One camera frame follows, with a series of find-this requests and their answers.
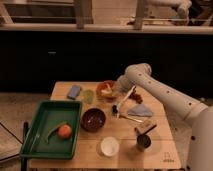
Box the yellow banana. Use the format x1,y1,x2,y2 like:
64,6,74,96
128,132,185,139
101,84,113,98

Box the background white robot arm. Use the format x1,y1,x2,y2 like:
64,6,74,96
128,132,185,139
147,0,192,19

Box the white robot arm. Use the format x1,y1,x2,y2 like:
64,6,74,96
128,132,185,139
115,63,213,171

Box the orange red bowl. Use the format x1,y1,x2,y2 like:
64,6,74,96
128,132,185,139
96,80,119,100

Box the dark maroon bowl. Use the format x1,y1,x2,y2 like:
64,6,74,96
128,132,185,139
81,108,106,132

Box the white dish brush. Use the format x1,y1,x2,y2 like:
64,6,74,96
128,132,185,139
112,86,136,118

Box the dark red grapes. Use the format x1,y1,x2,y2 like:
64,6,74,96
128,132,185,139
130,89,143,104

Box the silver spoon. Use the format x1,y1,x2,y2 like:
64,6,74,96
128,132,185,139
118,115,143,123

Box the green translucent cup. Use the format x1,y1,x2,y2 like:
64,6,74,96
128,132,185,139
83,89,94,104

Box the blue grey cloth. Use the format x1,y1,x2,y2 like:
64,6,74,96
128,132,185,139
128,104,153,117

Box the blue sponge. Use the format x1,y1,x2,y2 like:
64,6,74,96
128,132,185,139
67,85,81,100

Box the small wooden block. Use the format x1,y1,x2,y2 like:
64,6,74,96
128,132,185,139
135,121,156,134

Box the white cup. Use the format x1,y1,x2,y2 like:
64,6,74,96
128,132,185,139
100,137,120,157

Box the black metal cup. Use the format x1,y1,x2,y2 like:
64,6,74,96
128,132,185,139
136,134,151,151

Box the orange fruit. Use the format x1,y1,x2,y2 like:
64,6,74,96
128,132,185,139
57,124,72,139

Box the green chili pepper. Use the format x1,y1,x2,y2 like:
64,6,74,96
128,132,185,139
45,122,66,144

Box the green plastic tray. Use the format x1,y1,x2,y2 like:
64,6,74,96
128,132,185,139
20,101,82,160

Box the black pole left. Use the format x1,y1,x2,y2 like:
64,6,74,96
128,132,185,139
20,121,30,171

